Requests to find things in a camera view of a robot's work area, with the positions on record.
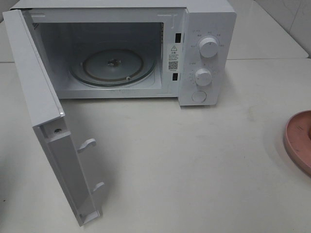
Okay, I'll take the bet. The pink round plate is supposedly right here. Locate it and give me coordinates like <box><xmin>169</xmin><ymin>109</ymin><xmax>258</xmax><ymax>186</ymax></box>
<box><xmin>283</xmin><ymin>110</ymin><xmax>311</xmax><ymax>177</ymax></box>

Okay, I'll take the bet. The white microwave door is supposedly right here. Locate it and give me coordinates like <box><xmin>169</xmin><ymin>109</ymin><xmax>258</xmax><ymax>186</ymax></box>
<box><xmin>3</xmin><ymin>10</ymin><xmax>100</xmax><ymax>226</ymax></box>

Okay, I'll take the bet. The white microwave knob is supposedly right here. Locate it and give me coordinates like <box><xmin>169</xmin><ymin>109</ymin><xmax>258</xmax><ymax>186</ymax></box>
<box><xmin>194</xmin><ymin>69</ymin><xmax>213</xmax><ymax>86</ymax></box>
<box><xmin>198</xmin><ymin>35</ymin><xmax>219</xmax><ymax>58</ymax></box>

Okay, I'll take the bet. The white round door release button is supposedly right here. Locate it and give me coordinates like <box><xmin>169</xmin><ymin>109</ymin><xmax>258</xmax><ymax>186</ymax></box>
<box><xmin>191</xmin><ymin>91</ymin><xmax>207</xmax><ymax>103</ymax></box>

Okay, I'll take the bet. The white warning label sticker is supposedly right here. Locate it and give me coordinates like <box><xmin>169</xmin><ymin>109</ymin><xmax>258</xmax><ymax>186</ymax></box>
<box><xmin>167</xmin><ymin>43</ymin><xmax>182</xmax><ymax>73</ymax></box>

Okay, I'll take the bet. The white microwave oven body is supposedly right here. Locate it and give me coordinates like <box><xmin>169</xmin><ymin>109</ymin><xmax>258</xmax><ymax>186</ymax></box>
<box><xmin>9</xmin><ymin>0</ymin><xmax>237</xmax><ymax>106</ymax></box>

